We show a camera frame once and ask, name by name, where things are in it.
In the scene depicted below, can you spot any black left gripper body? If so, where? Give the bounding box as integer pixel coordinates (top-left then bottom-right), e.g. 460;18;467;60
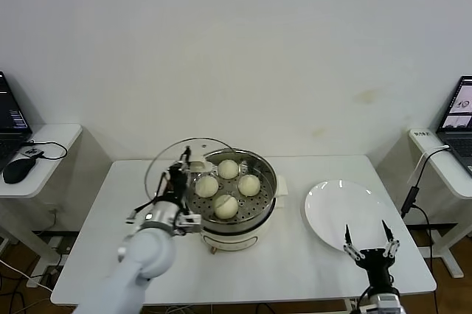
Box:
161;165;193;212

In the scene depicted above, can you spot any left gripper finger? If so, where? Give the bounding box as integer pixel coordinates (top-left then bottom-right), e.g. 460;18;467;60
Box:
179;145;194;170
158;167;175;198

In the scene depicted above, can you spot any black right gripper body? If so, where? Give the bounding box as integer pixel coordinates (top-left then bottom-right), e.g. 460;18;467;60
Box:
355;248;398;293

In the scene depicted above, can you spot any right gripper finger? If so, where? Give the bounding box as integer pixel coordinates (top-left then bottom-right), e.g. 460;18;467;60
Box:
381;219;401;259
342;223;364;263

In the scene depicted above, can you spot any glass pot lid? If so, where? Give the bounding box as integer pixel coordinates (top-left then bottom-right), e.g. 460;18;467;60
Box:
145;137;240;215

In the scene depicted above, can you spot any white steamed baozi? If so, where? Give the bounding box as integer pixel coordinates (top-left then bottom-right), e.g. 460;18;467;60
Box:
213;194;239;220
194;175;219;198
217;159;240;180
237;174;262;197

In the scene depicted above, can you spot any perforated steel steamer basket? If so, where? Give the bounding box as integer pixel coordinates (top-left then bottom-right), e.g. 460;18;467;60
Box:
181;148;278;229

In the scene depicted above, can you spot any steel steamer pot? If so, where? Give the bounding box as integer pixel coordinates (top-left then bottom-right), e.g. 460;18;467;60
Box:
176;173;289;255

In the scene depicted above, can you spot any white round plate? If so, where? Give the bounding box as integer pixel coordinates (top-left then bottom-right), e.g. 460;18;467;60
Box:
304;180;393;255

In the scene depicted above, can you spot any white side table with label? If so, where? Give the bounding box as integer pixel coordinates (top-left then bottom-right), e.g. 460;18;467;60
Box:
407;128;472;280

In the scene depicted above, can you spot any white side table with mouse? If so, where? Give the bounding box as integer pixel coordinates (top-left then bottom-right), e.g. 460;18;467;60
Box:
0;123;84;267

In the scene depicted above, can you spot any grey laptop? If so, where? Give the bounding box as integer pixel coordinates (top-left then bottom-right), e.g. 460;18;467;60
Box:
434;76;472;177

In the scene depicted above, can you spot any black computer mouse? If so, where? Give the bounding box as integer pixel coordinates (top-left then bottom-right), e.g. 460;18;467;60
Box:
3;157;39;184

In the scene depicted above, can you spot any white power strip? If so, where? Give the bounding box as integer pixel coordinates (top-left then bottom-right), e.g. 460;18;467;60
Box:
25;273;60;290

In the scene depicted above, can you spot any black laptop beside mouse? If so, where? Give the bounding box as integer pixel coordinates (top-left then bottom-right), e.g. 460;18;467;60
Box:
0;71;34;173

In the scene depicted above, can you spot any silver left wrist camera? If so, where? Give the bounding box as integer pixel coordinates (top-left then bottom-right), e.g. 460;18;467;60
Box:
176;212;203;229

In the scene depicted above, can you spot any black cable with adapter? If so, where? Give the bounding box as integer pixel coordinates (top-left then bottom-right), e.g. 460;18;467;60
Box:
400;147;451;267

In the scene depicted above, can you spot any white cable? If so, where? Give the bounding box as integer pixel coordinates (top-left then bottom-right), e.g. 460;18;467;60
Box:
407;145;451;186

